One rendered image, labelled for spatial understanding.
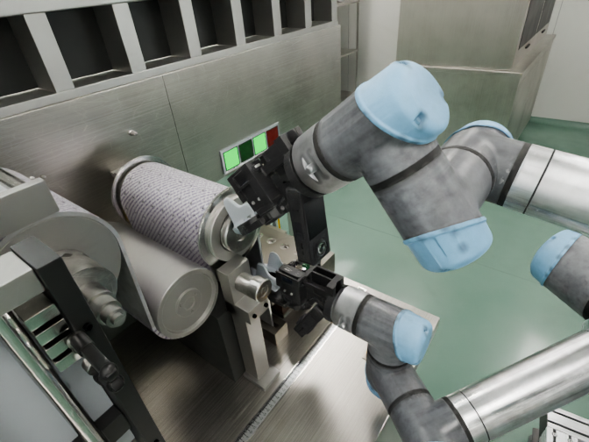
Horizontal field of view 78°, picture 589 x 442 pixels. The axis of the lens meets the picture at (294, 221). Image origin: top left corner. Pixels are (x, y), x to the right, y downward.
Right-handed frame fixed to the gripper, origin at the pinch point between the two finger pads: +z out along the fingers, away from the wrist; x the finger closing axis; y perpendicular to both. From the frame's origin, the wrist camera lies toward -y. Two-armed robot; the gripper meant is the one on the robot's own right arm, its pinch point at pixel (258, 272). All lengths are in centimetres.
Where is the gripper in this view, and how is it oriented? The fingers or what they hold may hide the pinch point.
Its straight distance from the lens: 77.2
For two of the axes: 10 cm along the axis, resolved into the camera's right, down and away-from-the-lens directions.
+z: -8.0, -2.9, 5.3
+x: -6.0, 4.9, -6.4
